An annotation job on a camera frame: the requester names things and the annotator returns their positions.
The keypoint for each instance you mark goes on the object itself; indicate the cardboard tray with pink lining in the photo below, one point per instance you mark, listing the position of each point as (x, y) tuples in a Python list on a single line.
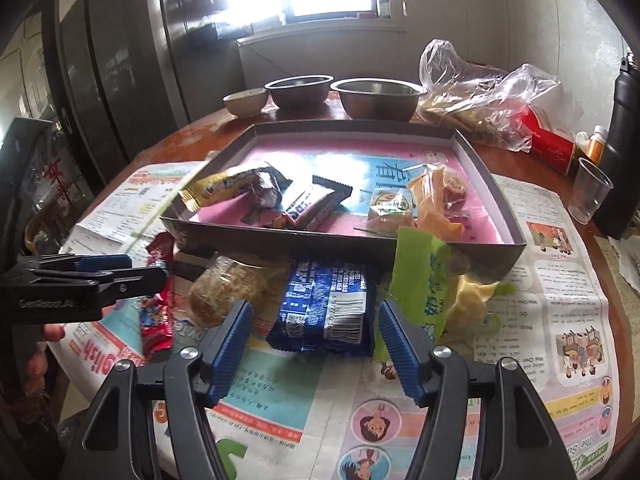
[(280, 155)]

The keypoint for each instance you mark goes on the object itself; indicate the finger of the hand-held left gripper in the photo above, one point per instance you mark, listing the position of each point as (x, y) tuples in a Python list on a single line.
[(130, 280), (102, 262)]

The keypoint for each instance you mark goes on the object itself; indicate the colourful newspaper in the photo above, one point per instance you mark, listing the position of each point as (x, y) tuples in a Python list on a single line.
[(280, 400), (565, 280)]

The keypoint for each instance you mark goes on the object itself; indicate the clear noodle snack packet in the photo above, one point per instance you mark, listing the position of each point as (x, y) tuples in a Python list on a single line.
[(225, 285)]

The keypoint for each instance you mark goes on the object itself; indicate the white paper sheet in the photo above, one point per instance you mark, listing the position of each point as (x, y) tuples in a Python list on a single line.
[(625, 260)]

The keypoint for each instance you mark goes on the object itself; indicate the person's left hand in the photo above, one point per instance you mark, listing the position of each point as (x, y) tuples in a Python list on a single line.
[(54, 333)]

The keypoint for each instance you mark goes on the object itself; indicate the orange pill bottle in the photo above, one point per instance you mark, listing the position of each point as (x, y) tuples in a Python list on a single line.
[(596, 147)]

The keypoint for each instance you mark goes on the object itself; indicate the green packet with yellow snack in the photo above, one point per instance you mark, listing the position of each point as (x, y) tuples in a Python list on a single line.
[(420, 270)]

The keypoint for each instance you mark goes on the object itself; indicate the small round green-label pastry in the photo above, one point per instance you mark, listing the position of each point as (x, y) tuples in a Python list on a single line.
[(390, 207)]

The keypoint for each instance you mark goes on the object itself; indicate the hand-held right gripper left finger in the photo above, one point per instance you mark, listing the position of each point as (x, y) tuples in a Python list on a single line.
[(230, 350)]

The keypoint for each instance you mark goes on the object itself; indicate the small white-capped bottle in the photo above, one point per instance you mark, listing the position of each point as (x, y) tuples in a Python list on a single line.
[(581, 144)]

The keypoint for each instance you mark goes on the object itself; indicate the yellow snack bar packet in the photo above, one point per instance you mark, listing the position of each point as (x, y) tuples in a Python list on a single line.
[(220, 185)]

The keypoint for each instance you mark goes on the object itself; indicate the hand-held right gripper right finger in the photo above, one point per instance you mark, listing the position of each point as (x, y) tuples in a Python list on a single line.
[(400, 355)]

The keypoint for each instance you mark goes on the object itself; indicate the black thermos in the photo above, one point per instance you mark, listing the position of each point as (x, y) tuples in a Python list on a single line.
[(625, 150)]

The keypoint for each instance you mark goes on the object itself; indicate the blue cookie packet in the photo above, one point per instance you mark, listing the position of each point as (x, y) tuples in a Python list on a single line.
[(320, 305)]

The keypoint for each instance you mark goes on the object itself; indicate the clear plastic cup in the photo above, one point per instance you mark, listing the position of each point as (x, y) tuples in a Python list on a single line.
[(590, 190)]

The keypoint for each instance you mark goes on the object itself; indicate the orange biscuit packet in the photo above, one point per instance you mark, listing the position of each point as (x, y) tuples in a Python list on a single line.
[(432, 215)]

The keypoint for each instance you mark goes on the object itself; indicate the grey refrigerator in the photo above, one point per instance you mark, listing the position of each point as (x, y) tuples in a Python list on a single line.
[(195, 50)]

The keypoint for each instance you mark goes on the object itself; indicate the small glass jar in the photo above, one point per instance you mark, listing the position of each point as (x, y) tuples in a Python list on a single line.
[(384, 7)]

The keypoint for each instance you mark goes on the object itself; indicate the large metal bowl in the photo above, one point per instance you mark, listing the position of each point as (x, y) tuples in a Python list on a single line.
[(380, 97)]

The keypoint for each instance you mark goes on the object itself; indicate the red snack packet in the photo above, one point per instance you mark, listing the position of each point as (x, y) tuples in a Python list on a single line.
[(155, 330)]

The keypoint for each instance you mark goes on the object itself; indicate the small metal bowl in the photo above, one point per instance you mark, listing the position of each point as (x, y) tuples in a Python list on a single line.
[(299, 91)]

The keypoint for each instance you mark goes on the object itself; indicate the red cylindrical container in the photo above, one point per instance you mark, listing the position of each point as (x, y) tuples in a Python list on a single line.
[(547, 142)]

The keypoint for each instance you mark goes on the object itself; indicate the brown chocolate bar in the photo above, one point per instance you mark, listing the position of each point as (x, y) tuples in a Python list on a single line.
[(310, 205)]

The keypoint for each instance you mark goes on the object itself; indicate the clear plastic bag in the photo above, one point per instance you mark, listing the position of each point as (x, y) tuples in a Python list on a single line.
[(480, 90)]

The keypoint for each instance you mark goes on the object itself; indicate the ceramic bowl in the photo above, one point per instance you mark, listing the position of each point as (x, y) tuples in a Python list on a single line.
[(245, 102)]

